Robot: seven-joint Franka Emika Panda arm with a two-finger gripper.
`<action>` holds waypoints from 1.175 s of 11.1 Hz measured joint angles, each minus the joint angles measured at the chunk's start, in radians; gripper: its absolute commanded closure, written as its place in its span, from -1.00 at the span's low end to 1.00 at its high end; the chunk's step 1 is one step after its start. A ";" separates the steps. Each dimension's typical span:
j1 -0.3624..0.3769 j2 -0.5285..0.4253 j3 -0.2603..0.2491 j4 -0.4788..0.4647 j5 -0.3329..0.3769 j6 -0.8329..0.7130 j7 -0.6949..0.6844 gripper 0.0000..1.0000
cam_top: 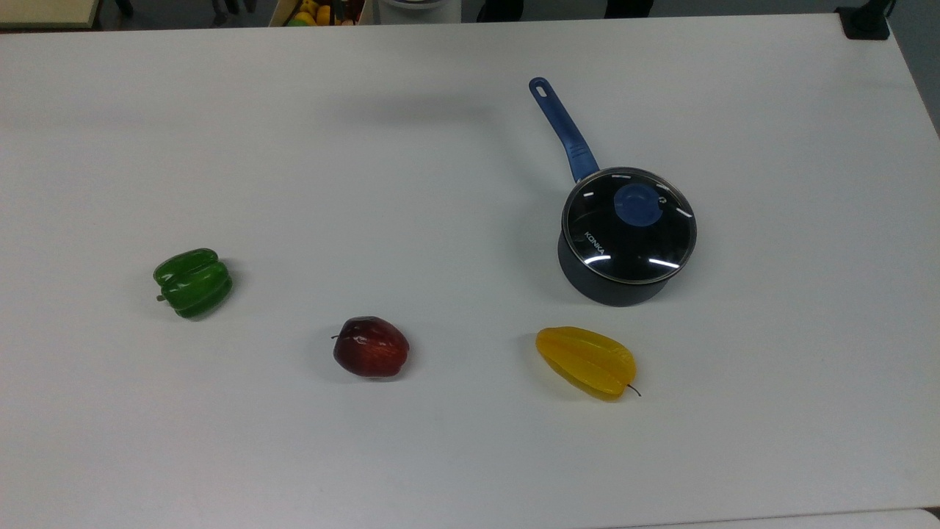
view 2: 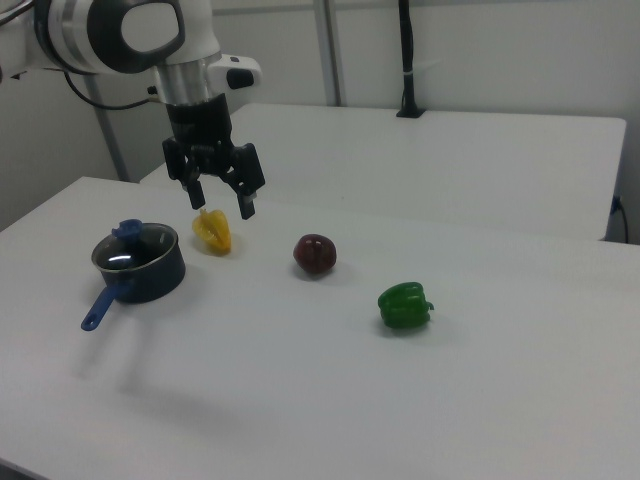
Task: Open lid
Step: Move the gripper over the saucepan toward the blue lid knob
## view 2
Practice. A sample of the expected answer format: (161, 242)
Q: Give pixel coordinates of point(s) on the dark blue saucepan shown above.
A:
(150, 285)

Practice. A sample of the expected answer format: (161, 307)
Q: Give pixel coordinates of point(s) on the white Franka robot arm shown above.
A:
(60, 30)

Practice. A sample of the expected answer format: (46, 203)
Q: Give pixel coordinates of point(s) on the red toy bell pepper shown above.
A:
(315, 254)

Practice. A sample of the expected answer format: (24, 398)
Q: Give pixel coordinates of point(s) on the black pole with base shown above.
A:
(409, 60)

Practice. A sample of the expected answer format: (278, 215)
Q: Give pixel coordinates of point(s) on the grey partition post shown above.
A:
(332, 50)
(112, 145)

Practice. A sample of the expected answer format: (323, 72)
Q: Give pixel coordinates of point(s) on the yellow toy bell pepper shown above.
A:
(215, 232)

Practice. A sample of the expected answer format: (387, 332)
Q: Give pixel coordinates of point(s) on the green toy bell pepper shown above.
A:
(402, 306)

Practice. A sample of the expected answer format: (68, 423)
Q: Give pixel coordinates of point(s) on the glass lid with blue knob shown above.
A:
(127, 231)

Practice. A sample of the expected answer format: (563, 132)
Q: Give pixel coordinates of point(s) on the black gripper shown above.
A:
(200, 125)

